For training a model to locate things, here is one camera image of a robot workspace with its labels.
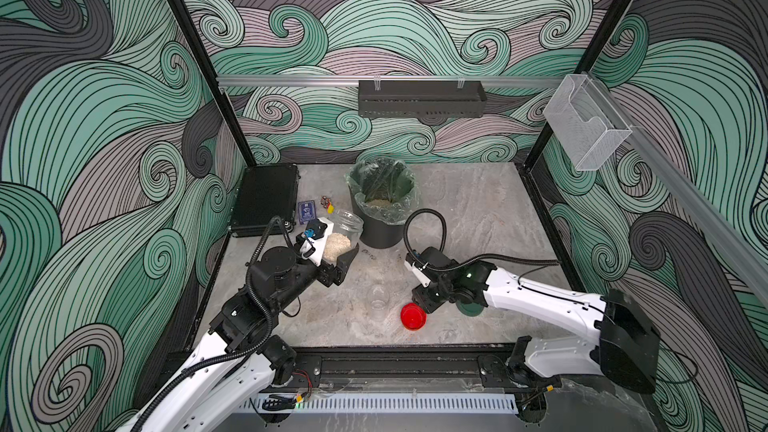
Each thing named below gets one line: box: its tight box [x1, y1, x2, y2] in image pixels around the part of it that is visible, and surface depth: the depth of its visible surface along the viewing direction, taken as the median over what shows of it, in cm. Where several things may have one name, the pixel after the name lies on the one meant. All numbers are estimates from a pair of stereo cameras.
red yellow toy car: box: [320, 195, 335, 214], surface depth 109 cm
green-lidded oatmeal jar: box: [323, 209, 364, 265], surface depth 67 cm
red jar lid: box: [400, 302, 427, 331], surface depth 83 cm
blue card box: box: [298, 200, 317, 225], surface depth 108 cm
